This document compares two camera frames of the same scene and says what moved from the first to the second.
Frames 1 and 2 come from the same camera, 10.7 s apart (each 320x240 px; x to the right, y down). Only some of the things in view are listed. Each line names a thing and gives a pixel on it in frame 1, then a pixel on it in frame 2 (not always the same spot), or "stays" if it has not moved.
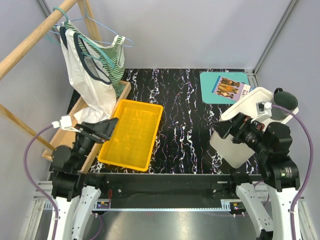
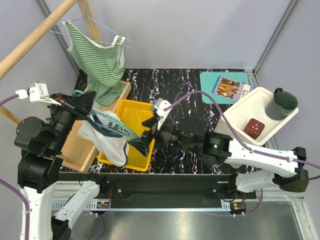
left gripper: x=100 y=131 to x=84 y=101
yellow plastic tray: x=131 y=143 stays
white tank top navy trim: x=93 y=87 to x=106 y=128
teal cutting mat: x=208 y=80 stays
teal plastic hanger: x=99 y=55 to x=94 y=111
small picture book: x=230 y=89 stays
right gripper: x=240 y=123 to x=142 y=143
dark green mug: x=284 y=99 stays
